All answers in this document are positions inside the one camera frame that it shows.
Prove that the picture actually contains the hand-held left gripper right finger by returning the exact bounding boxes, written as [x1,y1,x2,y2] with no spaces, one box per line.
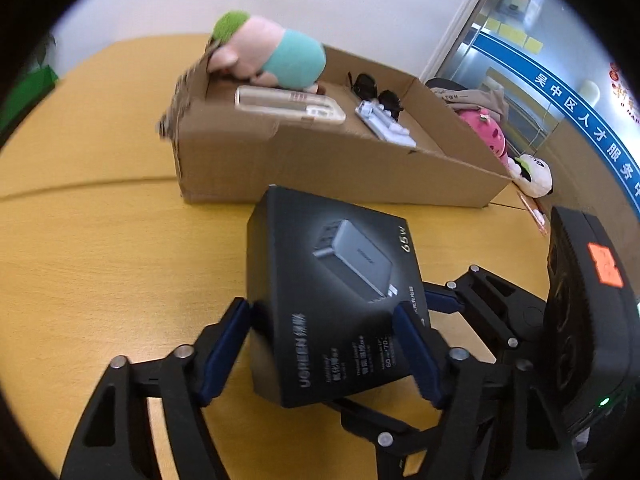
[392,302,566,480]

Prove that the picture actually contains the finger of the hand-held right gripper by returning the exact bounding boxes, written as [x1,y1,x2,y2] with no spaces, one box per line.
[325,399,447,449]
[422,264,547,361]

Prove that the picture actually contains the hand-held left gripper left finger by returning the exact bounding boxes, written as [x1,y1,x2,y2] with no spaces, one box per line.
[60,298,251,480]

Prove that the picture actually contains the black charger box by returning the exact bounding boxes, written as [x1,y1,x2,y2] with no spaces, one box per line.
[246,185,433,408]

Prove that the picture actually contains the brown cardboard box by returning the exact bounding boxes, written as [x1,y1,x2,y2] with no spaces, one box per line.
[157,45,514,209]

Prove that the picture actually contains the pink pig plush toy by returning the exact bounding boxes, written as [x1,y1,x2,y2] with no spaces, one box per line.
[206,10,327,94]

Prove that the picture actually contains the yellow wooden desktop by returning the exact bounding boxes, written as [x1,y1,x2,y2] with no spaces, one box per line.
[0,34,557,480]

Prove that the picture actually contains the panda plush toy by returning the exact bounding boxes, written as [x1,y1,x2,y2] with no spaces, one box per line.
[507,152,554,199]

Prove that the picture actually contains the pink strawberry plush toy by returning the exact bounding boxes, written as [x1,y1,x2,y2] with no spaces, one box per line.
[457,106,509,162]

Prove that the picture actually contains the beige printed cloth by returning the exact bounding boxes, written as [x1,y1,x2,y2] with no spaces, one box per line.
[430,85,511,127]

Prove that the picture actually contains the blue banner strip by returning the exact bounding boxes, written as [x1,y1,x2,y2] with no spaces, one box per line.
[472,30,640,206]

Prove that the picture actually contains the black chair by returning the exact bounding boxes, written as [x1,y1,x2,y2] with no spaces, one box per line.
[425,77,473,92]

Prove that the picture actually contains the black sunglasses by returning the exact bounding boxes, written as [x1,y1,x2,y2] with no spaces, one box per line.
[345,72,405,122]

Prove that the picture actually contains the clear plastic pencil case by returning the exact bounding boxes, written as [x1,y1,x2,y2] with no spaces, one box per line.
[235,85,347,127]

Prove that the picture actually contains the glass door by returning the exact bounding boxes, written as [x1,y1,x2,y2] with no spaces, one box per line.
[425,0,640,311]

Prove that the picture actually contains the green cloth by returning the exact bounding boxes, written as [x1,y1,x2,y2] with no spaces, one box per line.
[0,66,61,134]

